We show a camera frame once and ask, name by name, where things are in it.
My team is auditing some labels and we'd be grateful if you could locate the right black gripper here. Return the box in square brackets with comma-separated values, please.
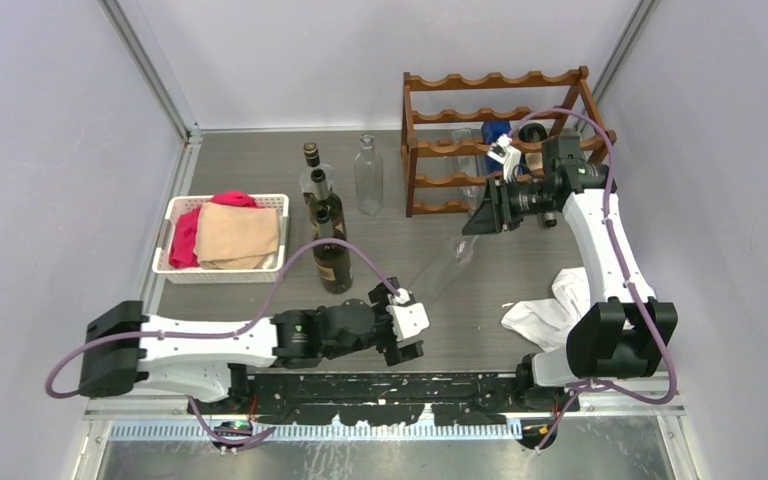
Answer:
[463, 173, 558, 235]

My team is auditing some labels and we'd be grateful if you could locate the clear glass bottle front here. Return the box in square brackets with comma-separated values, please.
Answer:
[450, 127, 487, 214]

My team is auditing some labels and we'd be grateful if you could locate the blue square glass bottle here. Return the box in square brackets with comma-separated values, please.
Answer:
[481, 120, 511, 148]

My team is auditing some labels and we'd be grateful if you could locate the dark green wine bottle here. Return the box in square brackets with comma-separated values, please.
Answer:
[518, 122, 548, 171]

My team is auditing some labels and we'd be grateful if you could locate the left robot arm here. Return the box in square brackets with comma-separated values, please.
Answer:
[78, 284, 430, 413]

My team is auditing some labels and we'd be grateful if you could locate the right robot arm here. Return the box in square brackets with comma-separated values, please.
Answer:
[462, 134, 678, 411]

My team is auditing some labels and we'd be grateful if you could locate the green wine bottle front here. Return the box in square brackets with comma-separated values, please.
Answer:
[313, 206, 353, 294]

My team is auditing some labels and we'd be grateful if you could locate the wooden wine rack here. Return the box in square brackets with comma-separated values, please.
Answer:
[400, 66, 605, 218]

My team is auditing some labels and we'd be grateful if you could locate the tall clear glass bottle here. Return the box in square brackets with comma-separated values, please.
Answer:
[353, 134, 384, 216]

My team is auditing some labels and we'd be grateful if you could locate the green wine bottle middle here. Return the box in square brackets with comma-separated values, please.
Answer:
[303, 169, 347, 236]

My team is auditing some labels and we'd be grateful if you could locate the clear whisky bottle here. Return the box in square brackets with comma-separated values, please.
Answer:
[299, 142, 334, 195]

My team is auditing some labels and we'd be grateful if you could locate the white cloth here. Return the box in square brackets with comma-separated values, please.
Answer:
[501, 267, 592, 352]

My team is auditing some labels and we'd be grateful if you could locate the beige folded cloth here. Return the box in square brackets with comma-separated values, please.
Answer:
[194, 202, 280, 270]

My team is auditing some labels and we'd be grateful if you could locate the red cloth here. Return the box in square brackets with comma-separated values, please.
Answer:
[168, 191, 258, 269]

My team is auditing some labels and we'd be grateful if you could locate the white plastic basket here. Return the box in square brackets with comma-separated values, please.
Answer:
[151, 193, 290, 284]

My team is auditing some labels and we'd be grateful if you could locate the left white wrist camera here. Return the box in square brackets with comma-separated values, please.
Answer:
[386, 288, 430, 342]

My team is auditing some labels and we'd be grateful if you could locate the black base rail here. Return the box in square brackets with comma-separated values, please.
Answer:
[196, 372, 569, 427]

